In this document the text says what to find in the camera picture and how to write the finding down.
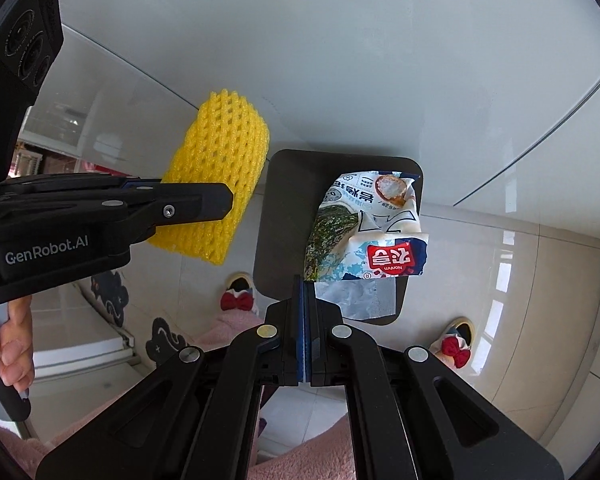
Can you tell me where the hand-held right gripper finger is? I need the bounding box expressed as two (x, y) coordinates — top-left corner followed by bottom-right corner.
(35, 275), (306, 480)
(305, 282), (566, 480)

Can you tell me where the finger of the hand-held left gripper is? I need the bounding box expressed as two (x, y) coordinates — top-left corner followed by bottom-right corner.
(0, 174), (163, 201)
(80, 182), (234, 247)

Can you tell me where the yellow foam fruit net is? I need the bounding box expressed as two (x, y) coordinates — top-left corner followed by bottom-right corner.
(146, 91), (271, 267)

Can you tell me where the dark grey trash bin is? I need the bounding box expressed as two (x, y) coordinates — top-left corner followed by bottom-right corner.
(252, 149), (426, 328)

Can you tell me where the printed snack wrapper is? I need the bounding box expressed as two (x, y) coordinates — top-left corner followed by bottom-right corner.
(304, 170), (429, 322)

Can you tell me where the person's left hand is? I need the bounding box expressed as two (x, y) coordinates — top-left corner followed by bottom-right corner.
(0, 294), (35, 390)

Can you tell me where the black cloud sticker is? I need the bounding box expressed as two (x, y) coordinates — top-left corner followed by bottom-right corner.
(151, 317), (188, 368)
(87, 270), (128, 328)

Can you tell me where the slipper with red bow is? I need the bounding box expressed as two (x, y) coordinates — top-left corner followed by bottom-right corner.
(220, 272), (261, 317)
(428, 317), (476, 371)

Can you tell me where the white side cabinet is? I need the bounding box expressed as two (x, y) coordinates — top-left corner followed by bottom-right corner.
(25, 265), (201, 396)

